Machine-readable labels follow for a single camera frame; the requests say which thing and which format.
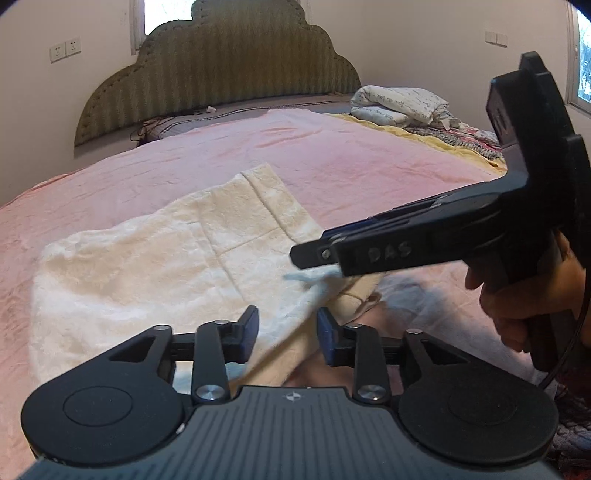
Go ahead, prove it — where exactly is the patterned woven blanket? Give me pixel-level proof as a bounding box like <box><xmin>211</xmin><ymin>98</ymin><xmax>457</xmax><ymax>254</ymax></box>
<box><xmin>405</xmin><ymin>124</ymin><xmax>509</xmax><ymax>172</ymax></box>

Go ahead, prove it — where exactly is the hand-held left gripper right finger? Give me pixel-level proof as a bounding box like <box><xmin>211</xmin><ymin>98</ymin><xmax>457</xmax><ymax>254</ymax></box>
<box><xmin>316</xmin><ymin>307</ymin><xmax>475</xmax><ymax>406</ymax></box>

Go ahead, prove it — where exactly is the pink bed sheet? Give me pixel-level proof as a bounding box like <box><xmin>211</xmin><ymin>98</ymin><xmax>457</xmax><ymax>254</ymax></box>
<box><xmin>0</xmin><ymin>108</ymin><xmax>557</xmax><ymax>467</ymax></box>

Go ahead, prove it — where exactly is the grey pillow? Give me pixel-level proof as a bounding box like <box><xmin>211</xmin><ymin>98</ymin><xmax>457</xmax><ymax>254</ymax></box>
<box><xmin>137</xmin><ymin>93</ymin><xmax>363</xmax><ymax>140</ymax></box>

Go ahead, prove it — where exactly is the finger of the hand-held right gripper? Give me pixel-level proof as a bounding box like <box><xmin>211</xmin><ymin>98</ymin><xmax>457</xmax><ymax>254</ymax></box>
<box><xmin>289</xmin><ymin>198</ymin><xmax>514</xmax><ymax>278</ymax></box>
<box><xmin>322</xmin><ymin>174</ymin><xmax>509</xmax><ymax>235</ymax></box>

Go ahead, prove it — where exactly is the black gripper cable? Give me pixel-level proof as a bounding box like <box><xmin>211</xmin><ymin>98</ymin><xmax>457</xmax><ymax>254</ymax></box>
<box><xmin>538</xmin><ymin>272</ymin><xmax>591</xmax><ymax>391</ymax></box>

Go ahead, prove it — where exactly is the folded white printed quilt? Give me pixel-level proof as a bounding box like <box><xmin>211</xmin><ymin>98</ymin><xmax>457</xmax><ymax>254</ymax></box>
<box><xmin>349</xmin><ymin>85</ymin><xmax>463</xmax><ymax>131</ymax></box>

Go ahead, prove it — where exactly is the dark patterned cloth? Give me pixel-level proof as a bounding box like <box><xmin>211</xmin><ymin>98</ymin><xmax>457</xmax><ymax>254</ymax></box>
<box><xmin>551</xmin><ymin>382</ymin><xmax>591</xmax><ymax>468</ymax></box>

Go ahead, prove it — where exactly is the cream white towel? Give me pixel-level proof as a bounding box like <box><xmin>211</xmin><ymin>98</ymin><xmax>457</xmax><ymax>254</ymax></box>
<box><xmin>28</xmin><ymin>162</ymin><xmax>386</xmax><ymax>389</ymax></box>

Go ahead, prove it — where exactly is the window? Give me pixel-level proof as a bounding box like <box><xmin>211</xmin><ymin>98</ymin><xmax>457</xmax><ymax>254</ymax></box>
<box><xmin>130</xmin><ymin>0</ymin><xmax>195</xmax><ymax>52</ymax></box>
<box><xmin>567</xmin><ymin>0</ymin><xmax>591</xmax><ymax>109</ymax></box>

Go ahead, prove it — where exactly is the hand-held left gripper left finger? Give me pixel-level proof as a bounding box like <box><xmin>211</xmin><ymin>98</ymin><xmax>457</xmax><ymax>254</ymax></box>
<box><xmin>106</xmin><ymin>305</ymin><xmax>260</xmax><ymax>406</ymax></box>

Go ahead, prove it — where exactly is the person's right hand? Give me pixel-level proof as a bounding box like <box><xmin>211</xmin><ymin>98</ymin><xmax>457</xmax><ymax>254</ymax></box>
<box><xmin>464</xmin><ymin>233</ymin><xmax>591</xmax><ymax>354</ymax></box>

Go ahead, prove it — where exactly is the green padded headboard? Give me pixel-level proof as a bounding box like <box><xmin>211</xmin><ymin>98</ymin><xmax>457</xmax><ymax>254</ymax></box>
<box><xmin>74</xmin><ymin>0</ymin><xmax>362</xmax><ymax>148</ymax></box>

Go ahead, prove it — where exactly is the yellow blanket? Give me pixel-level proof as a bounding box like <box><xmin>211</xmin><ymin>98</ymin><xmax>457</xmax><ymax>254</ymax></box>
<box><xmin>323</xmin><ymin>112</ymin><xmax>505</xmax><ymax>175</ymax></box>

